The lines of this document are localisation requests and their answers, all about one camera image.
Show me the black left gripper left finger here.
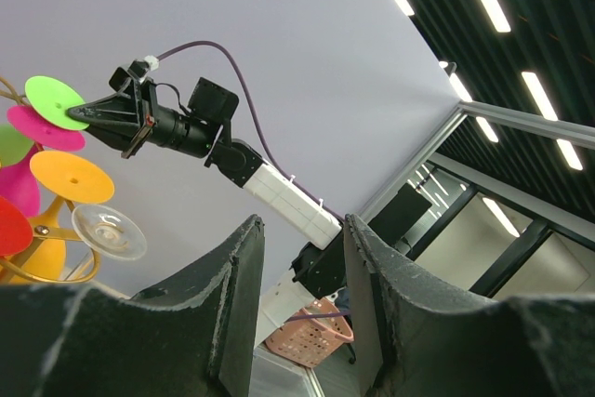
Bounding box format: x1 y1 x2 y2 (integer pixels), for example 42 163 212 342
1 215 265 396

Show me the clear glass wine glass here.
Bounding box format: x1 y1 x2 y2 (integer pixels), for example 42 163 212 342
64 205 148 283

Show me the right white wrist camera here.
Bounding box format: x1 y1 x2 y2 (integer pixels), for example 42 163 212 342
108 55 160 91

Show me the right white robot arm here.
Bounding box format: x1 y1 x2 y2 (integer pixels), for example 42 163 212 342
66 77 594 396

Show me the yellow plastic wine glass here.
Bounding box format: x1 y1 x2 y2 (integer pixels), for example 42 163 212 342
1 151 114 284

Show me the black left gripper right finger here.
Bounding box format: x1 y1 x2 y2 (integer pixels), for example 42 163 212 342
343 215 594 396

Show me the pink plastic basket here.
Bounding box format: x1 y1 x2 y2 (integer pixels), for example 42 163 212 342
265 298 354 368

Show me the green plastic wine glass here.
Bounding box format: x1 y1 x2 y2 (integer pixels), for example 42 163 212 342
0 74 90 168

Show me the red plastic wine glass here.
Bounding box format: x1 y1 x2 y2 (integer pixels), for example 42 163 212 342
0 197 33 257

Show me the pink plastic wine glass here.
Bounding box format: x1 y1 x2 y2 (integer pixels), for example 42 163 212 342
1 105 86 218

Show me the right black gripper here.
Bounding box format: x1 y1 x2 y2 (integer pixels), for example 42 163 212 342
67 78 186 159

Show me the gold wire glass rack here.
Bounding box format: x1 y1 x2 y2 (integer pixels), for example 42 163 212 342
1 75 114 284

